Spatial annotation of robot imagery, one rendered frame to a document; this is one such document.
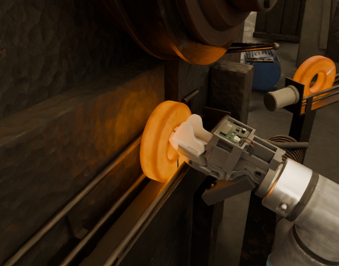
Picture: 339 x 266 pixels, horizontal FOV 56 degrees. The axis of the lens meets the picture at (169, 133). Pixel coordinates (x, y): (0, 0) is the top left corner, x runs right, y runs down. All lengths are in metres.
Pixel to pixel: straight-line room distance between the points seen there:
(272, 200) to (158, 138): 0.21
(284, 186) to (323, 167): 1.49
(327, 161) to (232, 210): 0.75
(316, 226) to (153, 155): 0.27
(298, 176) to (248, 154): 0.08
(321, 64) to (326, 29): 2.24
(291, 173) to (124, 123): 0.29
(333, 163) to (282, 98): 1.11
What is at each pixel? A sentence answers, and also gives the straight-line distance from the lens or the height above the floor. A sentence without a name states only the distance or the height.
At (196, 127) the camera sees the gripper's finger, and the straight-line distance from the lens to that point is 0.58.
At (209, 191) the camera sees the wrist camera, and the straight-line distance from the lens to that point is 0.60.
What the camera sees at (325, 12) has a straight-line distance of 3.31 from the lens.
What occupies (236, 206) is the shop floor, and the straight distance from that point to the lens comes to 1.59.
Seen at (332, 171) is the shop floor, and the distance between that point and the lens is 1.99.
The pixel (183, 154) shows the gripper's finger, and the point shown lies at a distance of 0.56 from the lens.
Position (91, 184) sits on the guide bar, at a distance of 0.52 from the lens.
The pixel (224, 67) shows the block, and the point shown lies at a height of 0.80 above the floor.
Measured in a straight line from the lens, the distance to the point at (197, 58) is 0.54.
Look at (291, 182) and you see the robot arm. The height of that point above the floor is 0.75.
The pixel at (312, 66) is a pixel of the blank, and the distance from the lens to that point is 1.06.
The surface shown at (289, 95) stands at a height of 0.69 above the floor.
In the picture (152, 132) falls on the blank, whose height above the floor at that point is 0.79.
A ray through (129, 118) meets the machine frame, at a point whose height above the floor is 0.80.
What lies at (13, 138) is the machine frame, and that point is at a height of 0.87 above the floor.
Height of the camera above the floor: 1.06
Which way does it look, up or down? 30 degrees down
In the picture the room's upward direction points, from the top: straight up
